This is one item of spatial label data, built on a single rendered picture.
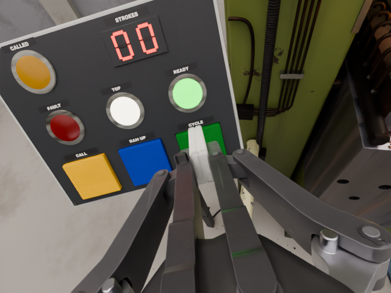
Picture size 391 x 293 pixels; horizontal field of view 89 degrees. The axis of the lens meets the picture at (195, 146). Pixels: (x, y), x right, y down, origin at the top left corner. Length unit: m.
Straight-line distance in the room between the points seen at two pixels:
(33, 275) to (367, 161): 1.83
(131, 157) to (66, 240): 1.43
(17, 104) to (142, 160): 0.20
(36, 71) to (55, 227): 1.57
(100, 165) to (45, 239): 1.52
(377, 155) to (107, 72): 0.51
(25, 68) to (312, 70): 0.57
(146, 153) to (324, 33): 0.44
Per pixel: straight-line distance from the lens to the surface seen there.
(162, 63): 0.31
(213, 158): 0.15
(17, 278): 1.93
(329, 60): 0.58
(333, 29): 0.55
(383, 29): 0.69
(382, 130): 0.49
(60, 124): 0.37
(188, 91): 0.31
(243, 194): 0.69
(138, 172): 0.36
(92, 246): 1.61
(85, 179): 0.40
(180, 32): 0.31
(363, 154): 0.52
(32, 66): 0.37
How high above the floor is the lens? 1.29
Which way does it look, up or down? 54 degrees down
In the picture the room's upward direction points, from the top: 19 degrees counter-clockwise
